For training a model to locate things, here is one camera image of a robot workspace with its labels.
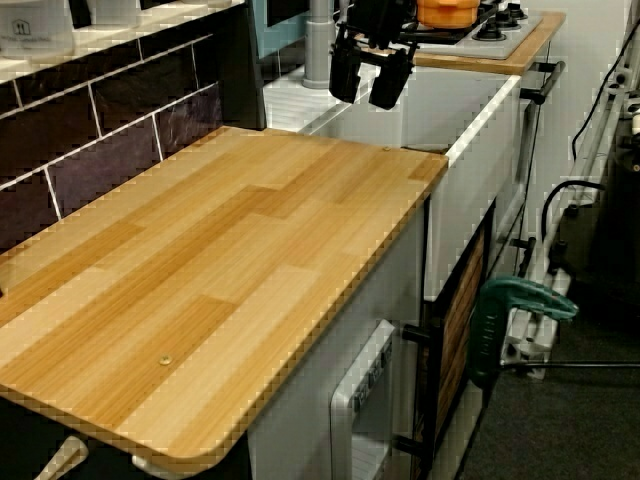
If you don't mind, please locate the white toy sink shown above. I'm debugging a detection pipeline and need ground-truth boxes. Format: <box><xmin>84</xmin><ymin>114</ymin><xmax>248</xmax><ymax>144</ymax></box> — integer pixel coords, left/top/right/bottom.
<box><xmin>262</xmin><ymin>63</ymin><xmax>526</xmax><ymax>306</ymax></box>

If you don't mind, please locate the cream wooden handle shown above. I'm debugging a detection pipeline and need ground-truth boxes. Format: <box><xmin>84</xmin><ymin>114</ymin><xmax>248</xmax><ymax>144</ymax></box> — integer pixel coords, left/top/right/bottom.
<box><xmin>33</xmin><ymin>434</ymin><xmax>90</xmax><ymax>480</ymax></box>

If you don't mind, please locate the orange toy pot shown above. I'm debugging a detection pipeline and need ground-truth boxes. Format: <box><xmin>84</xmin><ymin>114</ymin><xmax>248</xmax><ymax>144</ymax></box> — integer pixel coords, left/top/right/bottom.
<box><xmin>415</xmin><ymin>0</ymin><xmax>482</xmax><ymax>29</ymax></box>

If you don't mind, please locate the grey toy stove top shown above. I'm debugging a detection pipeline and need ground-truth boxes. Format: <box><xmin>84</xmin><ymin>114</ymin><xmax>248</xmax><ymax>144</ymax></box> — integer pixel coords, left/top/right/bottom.
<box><xmin>398</xmin><ymin>0</ymin><xmax>544</xmax><ymax>62</ymax></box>

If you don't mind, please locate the black bar handle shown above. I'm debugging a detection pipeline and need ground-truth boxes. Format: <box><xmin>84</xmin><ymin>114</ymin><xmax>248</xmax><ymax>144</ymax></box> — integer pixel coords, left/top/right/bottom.
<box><xmin>518</xmin><ymin>59</ymin><xmax>567</xmax><ymax>105</ymax></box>
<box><xmin>401</xmin><ymin>323</ymin><xmax>443</xmax><ymax>348</ymax></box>

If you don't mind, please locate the brown woven storage basket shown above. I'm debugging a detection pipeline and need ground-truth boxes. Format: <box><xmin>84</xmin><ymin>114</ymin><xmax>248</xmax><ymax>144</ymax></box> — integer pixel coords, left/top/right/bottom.
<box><xmin>433</xmin><ymin>230</ymin><xmax>487</xmax><ymax>444</ymax></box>

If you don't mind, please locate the plastic jar with house logo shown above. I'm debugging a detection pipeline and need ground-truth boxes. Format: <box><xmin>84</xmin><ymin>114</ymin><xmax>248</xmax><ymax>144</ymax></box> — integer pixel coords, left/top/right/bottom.
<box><xmin>0</xmin><ymin>0</ymin><xmax>77</xmax><ymax>58</ymax></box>

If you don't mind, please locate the teal toy cabinet box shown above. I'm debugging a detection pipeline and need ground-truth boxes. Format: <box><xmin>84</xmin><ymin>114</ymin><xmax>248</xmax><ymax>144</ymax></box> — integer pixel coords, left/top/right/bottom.
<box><xmin>247</xmin><ymin>0</ymin><xmax>314</xmax><ymax>60</ymax></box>

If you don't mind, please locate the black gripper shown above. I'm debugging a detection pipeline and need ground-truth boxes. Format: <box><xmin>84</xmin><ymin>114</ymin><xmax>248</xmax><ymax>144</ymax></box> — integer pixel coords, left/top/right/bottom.
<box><xmin>328</xmin><ymin>0</ymin><xmax>420</xmax><ymax>110</ymax></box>

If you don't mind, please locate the light grey toy faucet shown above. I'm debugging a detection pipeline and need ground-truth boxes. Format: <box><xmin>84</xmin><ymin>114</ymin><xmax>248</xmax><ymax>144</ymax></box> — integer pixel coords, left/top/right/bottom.
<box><xmin>301</xmin><ymin>0</ymin><xmax>343</xmax><ymax>92</ymax></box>

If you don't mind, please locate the dark upright kitchen panel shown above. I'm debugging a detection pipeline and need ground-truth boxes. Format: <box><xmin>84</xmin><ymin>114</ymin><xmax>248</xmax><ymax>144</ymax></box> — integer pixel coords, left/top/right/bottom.
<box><xmin>218</xmin><ymin>0</ymin><xmax>268</xmax><ymax>132</ymax></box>

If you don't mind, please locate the white toy oven door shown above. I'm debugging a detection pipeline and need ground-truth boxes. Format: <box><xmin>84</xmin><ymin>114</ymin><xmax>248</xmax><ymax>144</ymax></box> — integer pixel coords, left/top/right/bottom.
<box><xmin>328</xmin><ymin>318</ymin><xmax>397</xmax><ymax>480</ymax></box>

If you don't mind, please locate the white shelf board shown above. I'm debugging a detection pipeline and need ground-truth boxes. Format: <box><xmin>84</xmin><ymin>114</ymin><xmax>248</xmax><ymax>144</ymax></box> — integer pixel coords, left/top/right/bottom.
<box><xmin>0</xmin><ymin>0</ymin><xmax>247</xmax><ymax>87</ymax></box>

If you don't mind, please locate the thick black cable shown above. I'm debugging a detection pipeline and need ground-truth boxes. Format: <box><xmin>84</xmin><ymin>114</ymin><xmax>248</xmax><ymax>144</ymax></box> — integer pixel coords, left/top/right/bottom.
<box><xmin>541</xmin><ymin>178</ymin><xmax>607</xmax><ymax>254</ymax></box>

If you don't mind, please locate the dark tile backsplash panel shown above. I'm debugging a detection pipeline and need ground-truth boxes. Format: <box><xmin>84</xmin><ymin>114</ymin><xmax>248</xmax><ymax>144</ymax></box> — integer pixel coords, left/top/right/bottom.
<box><xmin>0</xmin><ymin>33</ymin><xmax>225</xmax><ymax>254</ymax></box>

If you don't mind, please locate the metal frame rail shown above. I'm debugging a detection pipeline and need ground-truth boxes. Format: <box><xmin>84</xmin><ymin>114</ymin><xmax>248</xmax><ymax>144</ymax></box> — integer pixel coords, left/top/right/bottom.
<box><xmin>544</xmin><ymin>0</ymin><xmax>640</xmax><ymax>241</ymax></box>

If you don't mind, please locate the green clamp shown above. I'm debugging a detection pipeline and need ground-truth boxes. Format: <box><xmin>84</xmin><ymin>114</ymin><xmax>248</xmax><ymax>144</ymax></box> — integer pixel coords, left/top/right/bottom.
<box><xmin>466</xmin><ymin>277</ymin><xmax>581</xmax><ymax>390</ymax></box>

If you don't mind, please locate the white power strip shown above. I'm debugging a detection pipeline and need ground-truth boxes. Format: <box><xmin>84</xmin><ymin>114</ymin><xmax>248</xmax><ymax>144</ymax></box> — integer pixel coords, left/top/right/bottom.
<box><xmin>499</xmin><ymin>267</ymin><xmax>572</xmax><ymax>382</ymax></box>

